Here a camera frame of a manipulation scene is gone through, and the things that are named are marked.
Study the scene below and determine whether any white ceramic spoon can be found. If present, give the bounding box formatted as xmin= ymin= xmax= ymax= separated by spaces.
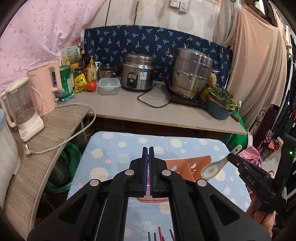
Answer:
xmin=201 ymin=156 xmax=228 ymax=181

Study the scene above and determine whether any dark red chopstick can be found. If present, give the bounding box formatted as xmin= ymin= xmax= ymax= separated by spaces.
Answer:
xmin=169 ymin=229 xmax=175 ymax=241

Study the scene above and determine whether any right human hand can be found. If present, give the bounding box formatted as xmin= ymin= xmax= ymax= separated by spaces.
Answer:
xmin=246 ymin=197 xmax=276 ymax=237

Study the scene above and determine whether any pink floral fabric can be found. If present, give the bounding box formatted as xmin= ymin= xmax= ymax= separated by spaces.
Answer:
xmin=238 ymin=146 xmax=262 ymax=168

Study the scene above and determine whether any pink perforated utensil basket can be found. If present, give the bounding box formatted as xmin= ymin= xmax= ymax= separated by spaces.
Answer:
xmin=137 ymin=155 xmax=212 ymax=203

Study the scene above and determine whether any blue polka dot tablecloth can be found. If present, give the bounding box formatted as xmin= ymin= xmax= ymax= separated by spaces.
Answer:
xmin=67 ymin=131 xmax=251 ymax=241

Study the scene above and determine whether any green plastic bag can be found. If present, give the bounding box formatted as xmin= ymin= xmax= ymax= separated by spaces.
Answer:
xmin=221 ymin=110 xmax=248 ymax=151

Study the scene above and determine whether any black induction cooker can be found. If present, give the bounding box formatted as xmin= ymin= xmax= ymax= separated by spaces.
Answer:
xmin=168 ymin=89 xmax=207 ymax=109

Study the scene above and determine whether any clear food container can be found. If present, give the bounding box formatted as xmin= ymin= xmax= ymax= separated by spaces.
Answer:
xmin=98 ymin=78 xmax=121 ymax=95

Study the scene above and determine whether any steel rice cooker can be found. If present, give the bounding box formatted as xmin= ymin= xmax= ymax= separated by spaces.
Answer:
xmin=121 ymin=53 xmax=156 ymax=91

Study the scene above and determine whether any blue basin with greens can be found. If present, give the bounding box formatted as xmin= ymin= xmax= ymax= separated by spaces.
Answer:
xmin=200 ymin=86 xmax=239 ymax=122

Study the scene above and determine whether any red tomato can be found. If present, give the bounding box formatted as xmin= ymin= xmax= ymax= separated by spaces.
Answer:
xmin=86 ymin=81 xmax=97 ymax=92

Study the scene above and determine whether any large steel steamer pot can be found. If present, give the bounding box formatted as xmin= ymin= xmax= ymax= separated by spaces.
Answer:
xmin=166 ymin=48 xmax=219 ymax=99

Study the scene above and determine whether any small lidded pot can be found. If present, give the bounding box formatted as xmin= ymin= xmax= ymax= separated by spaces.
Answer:
xmin=98 ymin=64 xmax=117 ymax=80

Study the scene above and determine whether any yellow snack packet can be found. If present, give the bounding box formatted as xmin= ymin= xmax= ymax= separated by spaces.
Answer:
xmin=73 ymin=74 xmax=87 ymax=94

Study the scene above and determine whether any green tin can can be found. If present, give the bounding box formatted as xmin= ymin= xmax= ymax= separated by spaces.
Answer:
xmin=55 ymin=65 xmax=74 ymax=102

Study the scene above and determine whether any yellow oil bottle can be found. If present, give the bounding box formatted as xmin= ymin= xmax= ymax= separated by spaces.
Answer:
xmin=87 ymin=55 xmax=97 ymax=82

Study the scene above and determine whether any beige curtain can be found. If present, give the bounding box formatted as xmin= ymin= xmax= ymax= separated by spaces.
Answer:
xmin=213 ymin=1 xmax=287 ymax=126

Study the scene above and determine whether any navy floral cloth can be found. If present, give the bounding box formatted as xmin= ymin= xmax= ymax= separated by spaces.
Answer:
xmin=83 ymin=25 xmax=233 ymax=88

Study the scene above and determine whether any pink electric kettle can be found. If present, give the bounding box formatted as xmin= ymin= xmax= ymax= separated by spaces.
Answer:
xmin=27 ymin=60 xmax=63 ymax=116

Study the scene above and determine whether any white carton box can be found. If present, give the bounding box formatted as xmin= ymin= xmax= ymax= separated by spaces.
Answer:
xmin=60 ymin=45 xmax=80 ymax=65

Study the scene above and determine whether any white blender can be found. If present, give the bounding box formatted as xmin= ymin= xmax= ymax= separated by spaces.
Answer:
xmin=1 ymin=77 xmax=45 ymax=143

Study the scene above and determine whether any pink floral curtain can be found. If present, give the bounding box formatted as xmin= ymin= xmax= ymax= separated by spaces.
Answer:
xmin=1 ymin=0 xmax=105 ymax=91

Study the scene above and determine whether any wall power socket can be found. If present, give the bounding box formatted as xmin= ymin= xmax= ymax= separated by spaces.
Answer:
xmin=170 ymin=0 xmax=189 ymax=14

